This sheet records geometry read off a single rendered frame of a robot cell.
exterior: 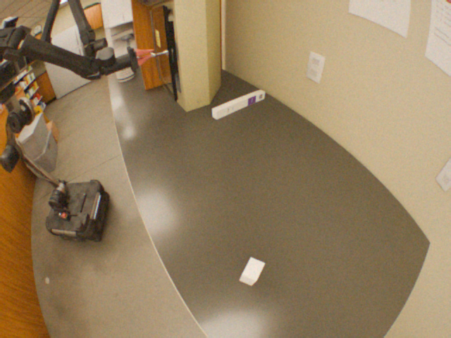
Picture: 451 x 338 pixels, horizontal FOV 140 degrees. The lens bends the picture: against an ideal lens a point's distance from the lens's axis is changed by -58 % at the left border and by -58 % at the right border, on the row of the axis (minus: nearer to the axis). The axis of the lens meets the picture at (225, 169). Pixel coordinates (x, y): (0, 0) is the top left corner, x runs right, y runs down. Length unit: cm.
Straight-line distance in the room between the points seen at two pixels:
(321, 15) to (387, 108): 39
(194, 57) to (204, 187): 47
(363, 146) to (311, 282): 51
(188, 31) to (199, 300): 77
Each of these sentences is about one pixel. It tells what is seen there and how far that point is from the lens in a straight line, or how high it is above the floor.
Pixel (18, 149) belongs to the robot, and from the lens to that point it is 175.
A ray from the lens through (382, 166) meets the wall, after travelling 77.
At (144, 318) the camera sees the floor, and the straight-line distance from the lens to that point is 148.
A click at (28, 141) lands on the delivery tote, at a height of 59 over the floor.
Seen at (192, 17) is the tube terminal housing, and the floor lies 132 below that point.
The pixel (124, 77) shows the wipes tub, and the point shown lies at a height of 97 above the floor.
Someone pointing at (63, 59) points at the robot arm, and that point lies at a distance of 72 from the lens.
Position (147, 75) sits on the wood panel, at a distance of 110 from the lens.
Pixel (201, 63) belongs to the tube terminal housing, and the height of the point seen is 113.
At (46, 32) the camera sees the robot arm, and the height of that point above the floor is 151.
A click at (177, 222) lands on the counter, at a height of 94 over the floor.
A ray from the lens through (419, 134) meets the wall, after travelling 69.
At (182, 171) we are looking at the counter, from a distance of 57.
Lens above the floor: 136
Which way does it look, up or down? 49 degrees down
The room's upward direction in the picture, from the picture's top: straight up
